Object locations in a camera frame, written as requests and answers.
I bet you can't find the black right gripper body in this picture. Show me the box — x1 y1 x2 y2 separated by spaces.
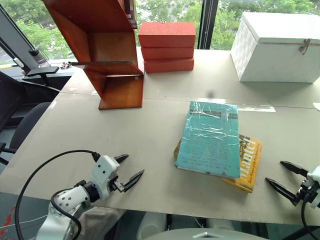
296 178 314 205

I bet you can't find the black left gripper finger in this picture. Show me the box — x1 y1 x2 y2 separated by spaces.
122 169 146 193
113 154 130 165

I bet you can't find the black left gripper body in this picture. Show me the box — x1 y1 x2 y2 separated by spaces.
107 172 126 193

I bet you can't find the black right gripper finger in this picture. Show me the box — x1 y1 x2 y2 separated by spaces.
265 176 300 207
279 160 309 177

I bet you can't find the yellow paperback book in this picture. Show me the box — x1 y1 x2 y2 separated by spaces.
173 133 264 194

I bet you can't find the teal plastic-wrapped book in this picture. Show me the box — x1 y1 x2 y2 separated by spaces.
174 100 242 180

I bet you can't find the brown wooden shelf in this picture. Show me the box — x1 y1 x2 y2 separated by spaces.
41 0 146 111

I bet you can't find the grey fabric bundle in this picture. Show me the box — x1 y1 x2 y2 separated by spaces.
76 206 126 240

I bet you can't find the white rounded cylinder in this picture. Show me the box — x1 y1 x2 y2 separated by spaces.
206 217 235 231
135 212 167 240

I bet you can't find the clear tape strip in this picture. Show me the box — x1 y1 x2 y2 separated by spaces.
236 104 276 113

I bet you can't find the black office chair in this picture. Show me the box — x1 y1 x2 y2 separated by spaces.
0 101 52 166

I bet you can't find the white wooden chest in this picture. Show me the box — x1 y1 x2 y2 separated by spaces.
230 11 320 84

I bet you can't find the metal chest latch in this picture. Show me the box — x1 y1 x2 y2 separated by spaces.
298 38 312 56

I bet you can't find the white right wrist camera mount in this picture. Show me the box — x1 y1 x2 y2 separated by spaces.
305 164 320 210

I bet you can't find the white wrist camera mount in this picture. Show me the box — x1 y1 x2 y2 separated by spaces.
89 155 121 201
305 164 320 210

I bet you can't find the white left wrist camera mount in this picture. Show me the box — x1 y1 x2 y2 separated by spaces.
89 155 121 201

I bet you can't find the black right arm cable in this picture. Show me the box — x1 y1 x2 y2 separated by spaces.
300 193 320 240

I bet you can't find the black window frame post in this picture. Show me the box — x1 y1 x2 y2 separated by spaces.
197 0 220 50

